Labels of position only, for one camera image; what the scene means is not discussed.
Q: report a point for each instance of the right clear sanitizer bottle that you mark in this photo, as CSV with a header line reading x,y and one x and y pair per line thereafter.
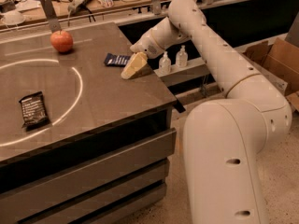
x,y
182,57

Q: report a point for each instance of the cardboard box with logo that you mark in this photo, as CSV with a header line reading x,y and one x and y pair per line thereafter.
x,y
280,62

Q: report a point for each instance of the blue rxbar blueberry wrapper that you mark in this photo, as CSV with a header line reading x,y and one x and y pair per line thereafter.
x,y
116,60

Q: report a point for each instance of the clear sanitizer bottle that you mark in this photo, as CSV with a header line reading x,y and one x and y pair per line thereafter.
x,y
182,57
165,64

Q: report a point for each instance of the grey metal bracket post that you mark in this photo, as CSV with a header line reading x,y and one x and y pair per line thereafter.
x,y
50,15

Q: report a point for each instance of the black rxbar chocolate wrapper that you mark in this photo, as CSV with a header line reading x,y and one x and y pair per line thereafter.
x,y
33,110

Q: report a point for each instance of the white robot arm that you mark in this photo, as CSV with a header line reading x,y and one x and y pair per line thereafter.
x,y
222,137

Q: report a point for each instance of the white power strip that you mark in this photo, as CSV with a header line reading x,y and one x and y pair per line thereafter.
x,y
74,6

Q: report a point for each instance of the left clear sanitizer bottle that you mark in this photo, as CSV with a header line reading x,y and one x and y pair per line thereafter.
x,y
165,64

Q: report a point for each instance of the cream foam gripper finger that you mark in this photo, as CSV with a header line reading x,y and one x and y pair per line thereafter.
x,y
136,63
140,71

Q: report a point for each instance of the red apple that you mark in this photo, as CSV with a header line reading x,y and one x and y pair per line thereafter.
x,y
62,41

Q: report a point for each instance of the white bowl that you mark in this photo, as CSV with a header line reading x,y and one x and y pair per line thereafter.
x,y
12,17

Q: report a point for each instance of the grey drawer cabinet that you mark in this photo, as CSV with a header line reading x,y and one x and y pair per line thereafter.
x,y
84,167

